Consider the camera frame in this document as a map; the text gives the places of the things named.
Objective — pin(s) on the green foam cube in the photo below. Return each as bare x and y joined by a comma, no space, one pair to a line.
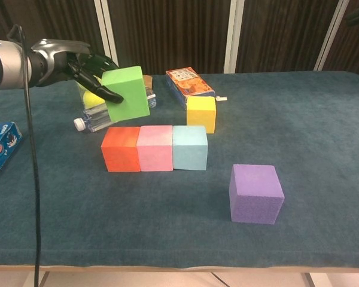
127,92

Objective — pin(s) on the clear tennis ball tube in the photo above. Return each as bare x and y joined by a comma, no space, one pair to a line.
91,100

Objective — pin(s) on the pink foam cube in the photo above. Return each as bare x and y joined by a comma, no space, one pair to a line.
155,149

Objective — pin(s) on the clear plastic water bottle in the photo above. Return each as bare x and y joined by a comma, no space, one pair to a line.
94,121

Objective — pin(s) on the purple foam cube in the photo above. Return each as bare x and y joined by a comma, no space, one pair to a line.
254,197

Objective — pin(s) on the white metal frame post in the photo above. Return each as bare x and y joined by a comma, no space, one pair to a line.
109,30
233,36
332,33

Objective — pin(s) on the blue Oreo cookie box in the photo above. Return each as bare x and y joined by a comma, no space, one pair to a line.
0,149

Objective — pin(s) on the teal table cloth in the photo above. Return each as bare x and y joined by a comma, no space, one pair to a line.
179,245

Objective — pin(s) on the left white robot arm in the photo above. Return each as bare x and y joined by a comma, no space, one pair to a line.
9,64

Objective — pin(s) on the small white eraser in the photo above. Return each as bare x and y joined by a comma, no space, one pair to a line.
222,98

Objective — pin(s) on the yellow tennis ball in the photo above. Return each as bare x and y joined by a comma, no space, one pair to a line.
92,100

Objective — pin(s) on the brown cardboard packet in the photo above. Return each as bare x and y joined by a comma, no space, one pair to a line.
148,81

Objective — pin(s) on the light blue foam cube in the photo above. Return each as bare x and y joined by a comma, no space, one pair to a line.
190,149

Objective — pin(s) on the yellow foam cube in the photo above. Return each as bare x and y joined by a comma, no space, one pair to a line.
200,113

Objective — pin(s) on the orange foam cube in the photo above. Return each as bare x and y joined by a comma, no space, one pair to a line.
119,152

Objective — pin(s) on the orange blue cracker box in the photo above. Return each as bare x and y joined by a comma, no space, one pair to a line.
191,86

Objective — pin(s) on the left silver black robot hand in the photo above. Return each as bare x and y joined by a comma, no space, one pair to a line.
60,56

